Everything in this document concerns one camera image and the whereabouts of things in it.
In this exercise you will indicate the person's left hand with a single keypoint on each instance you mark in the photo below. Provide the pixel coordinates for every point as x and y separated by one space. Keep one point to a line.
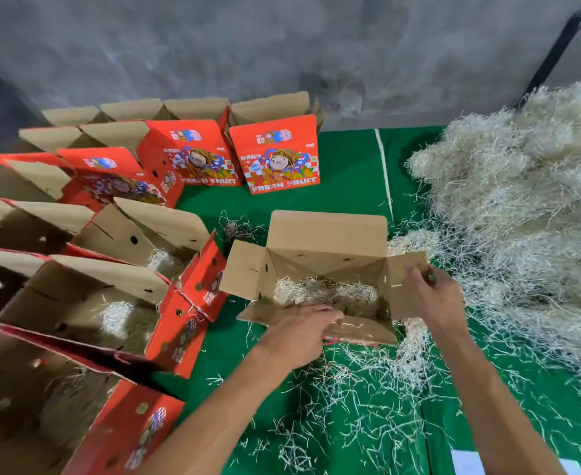
295 336

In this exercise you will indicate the person's right hand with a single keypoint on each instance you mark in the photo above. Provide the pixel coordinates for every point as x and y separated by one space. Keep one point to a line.
437 301

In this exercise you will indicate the red printed cardboard box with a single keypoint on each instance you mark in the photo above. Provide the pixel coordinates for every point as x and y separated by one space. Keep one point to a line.
3 267
112 277
33 210
162 222
132 430
325 232

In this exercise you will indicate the pile of shredded paper filler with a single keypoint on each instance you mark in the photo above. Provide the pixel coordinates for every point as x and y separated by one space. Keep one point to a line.
528 212

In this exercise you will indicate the group of red fruit boxes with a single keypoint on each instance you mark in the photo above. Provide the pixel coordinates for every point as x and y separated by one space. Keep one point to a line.
201 153

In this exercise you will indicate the person's left forearm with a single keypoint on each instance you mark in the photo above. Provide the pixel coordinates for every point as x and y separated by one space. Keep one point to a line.
211 425

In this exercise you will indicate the person's right forearm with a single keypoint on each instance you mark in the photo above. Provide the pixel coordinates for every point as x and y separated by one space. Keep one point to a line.
498 410

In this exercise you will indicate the white printed paper sheet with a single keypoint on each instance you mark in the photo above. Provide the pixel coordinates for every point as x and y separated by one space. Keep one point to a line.
469 462

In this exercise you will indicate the white pole with black grip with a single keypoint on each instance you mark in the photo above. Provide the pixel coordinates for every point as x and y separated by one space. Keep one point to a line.
563 44

